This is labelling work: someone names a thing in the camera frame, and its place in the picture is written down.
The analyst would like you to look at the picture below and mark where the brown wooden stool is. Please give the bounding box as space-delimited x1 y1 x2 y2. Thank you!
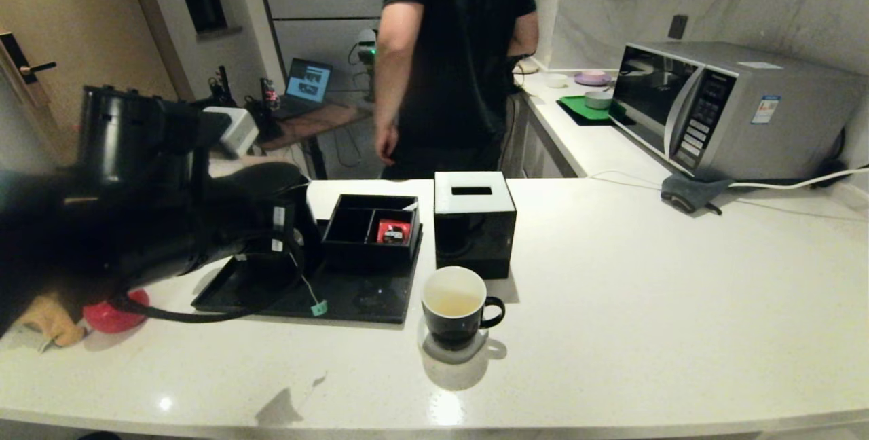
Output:
261 103 373 179

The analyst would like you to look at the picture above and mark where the white round coaster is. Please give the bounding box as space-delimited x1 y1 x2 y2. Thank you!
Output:
417 318 489 365

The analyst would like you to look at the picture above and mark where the green tray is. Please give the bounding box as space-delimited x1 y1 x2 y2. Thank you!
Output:
557 94 629 126

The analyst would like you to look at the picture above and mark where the open laptop blue screen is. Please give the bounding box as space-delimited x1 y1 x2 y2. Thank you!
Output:
275 56 333 120

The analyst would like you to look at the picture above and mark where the black compartment organizer box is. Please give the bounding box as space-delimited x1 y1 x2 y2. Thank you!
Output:
322 194 422 271

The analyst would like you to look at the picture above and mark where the black device red light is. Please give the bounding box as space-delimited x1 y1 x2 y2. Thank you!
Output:
258 77 282 142

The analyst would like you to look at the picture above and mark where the black door handle lock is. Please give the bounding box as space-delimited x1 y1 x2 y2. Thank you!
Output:
0 31 58 84

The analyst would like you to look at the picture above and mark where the black rectangular serving tray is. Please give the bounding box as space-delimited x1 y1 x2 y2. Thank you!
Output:
191 223 423 324

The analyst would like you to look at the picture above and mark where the black handheld device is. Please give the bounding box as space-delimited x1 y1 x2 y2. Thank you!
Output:
207 65 238 108

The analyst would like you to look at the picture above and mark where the thick white power cable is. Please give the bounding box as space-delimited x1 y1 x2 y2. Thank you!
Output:
730 166 869 189

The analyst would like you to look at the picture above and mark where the person in black shirt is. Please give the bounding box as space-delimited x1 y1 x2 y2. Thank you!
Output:
373 0 540 179

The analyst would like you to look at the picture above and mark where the red toy tomato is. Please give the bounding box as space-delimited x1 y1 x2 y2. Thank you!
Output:
83 289 150 334

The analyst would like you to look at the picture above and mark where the black tissue box white lid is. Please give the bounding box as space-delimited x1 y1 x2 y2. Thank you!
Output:
434 170 517 280

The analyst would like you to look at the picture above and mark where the thin white cable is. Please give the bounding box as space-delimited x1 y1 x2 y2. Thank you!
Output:
585 168 673 189

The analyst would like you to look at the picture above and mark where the beige wooden door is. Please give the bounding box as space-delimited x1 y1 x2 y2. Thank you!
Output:
0 0 204 169

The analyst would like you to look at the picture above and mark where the grey tea bag teal tag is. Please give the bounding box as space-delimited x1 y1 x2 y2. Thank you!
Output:
289 250 329 317

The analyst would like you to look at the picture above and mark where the dark grey folded cloth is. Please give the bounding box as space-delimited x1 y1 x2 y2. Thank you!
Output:
660 172 734 214

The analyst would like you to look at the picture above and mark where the red sachet packet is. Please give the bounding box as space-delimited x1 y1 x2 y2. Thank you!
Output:
377 219 412 245

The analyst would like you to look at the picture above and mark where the silver microwave oven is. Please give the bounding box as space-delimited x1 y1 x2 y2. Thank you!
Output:
609 39 867 181

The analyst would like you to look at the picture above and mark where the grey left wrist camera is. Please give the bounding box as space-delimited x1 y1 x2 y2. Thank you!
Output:
202 106 260 159

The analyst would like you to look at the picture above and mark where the black electric kettle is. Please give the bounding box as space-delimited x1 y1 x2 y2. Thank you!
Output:
227 162 323 278

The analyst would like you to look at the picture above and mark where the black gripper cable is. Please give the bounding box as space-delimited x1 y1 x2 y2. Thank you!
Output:
112 270 306 324

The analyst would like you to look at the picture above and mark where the black mug white inside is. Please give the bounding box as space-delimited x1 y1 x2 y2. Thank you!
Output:
421 265 506 351

